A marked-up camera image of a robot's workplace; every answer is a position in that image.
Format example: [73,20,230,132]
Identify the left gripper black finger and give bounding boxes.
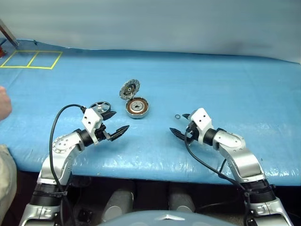
[107,125,130,142]
[103,110,118,120]

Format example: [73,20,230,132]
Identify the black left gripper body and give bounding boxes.
[95,124,112,142]

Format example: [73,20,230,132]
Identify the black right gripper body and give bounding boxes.
[186,121,200,142]

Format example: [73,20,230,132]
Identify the black spoked motor rotor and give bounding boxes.
[89,101,111,117]

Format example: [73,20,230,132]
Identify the silver motor stator copper coils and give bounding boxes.
[126,97,150,119]

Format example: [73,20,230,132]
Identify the silver motor cover circuit board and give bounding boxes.
[119,79,141,101]

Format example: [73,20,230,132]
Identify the person's bare hand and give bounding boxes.
[0,86,13,122]

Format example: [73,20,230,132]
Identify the blue foam table cover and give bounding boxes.
[0,39,301,187]

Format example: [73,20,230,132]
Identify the grey rounded cylinder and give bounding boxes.
[102,187,135,223]
[168,187,196,213]

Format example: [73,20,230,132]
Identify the grey domed shell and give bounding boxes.
[97,210,234,226]

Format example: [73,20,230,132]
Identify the person's beige clothing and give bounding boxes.
[0,144,18,218]

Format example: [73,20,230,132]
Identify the slanted metal bar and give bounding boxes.
[0,18,20,47]

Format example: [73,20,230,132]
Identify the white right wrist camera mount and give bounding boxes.
[189,107,214,145]

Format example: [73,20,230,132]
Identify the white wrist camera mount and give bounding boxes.
[81,107,104,145]
[189,107,214,145]

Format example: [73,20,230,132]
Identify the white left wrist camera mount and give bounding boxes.
[81,107,104,145]

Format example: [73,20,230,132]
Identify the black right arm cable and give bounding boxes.
[184,129,253,226]

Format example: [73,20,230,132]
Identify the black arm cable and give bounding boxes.
[184,129,253,226]
[48,104,87,226]

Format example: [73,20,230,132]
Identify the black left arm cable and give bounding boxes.
[48,104,87,226]

